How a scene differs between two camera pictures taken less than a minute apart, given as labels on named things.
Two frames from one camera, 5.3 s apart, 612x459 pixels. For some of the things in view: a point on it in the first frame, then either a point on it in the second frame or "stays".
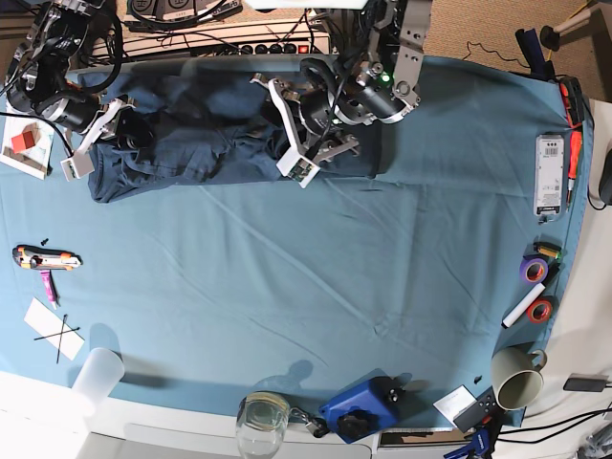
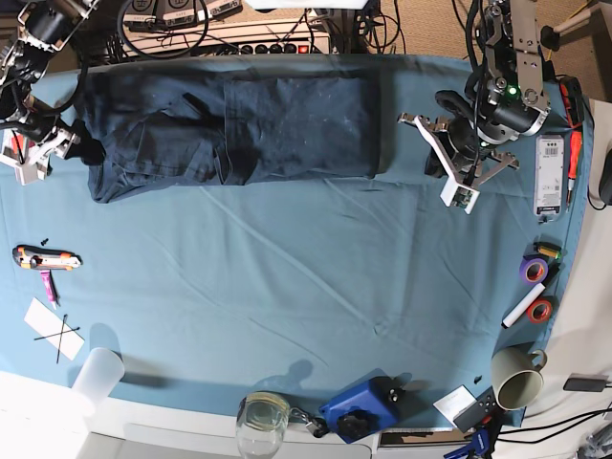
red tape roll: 539,311 stays
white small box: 450,404 stays
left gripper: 129,127 → 68,139
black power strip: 316,47 stays
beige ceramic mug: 516,377 stays
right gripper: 316,118 → 461,145
